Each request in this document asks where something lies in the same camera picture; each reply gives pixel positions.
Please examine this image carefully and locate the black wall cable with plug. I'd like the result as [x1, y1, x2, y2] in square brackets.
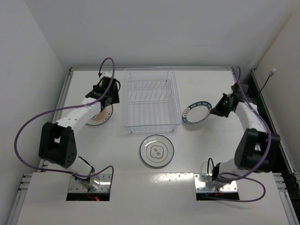
[258, 68, 277, 94]

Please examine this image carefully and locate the orange sunburst plate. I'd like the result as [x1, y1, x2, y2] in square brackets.
[86, 105, 113, 126]

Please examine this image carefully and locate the white plate thin green rim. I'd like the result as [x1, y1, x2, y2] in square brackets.
[139, 135, 174, 169]

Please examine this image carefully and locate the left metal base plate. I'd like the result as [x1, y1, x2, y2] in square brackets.
[68, 173, 112, 194]

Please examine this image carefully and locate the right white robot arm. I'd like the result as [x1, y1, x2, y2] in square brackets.
[210, 83, 280, 184]

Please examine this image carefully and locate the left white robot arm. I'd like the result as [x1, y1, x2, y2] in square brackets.
[38, 76, 120, 182]

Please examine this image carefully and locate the green rim lettered plate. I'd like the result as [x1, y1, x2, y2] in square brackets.
[182, 101, 212, 125]

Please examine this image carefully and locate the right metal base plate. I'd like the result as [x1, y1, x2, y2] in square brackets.
[194, 173, 238, 194]

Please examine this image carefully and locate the metal base plate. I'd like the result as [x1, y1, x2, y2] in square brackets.
[194, 173, 238, 194]
[68, 173, 112, 194]

